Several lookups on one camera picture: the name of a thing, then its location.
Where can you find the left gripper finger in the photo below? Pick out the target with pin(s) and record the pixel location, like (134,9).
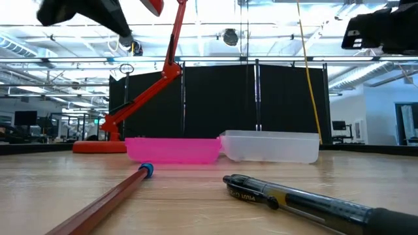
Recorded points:
(104,16)

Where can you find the small dark monitor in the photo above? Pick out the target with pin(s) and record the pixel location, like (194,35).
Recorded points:
(339,125)

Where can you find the dark computer monitor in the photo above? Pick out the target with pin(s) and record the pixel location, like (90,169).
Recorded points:
(25,118)

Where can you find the black room divider screen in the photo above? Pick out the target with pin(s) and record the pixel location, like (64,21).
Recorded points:
(222,98)

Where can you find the silver ceiling duct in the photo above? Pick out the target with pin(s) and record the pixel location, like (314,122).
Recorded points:
(359,76)

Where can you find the red desk lamp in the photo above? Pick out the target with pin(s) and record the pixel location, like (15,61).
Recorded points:
(170,70)

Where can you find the dark framed window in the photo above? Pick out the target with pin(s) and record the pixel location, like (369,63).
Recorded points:
(399,130)

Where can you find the clear plastic supply box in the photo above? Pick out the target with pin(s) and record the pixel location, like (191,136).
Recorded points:
(271,147)

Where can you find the brown pencil blue eraser cap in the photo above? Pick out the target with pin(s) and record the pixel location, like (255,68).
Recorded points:
(107,199)

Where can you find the pink plastic box lid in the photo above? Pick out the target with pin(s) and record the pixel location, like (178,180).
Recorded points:
(173,150)

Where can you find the round ceiling fixture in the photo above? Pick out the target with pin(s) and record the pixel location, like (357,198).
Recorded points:
(135,47)
(230,37)

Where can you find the black Pilot gel pen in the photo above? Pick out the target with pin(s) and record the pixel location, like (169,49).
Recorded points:
(294,202)

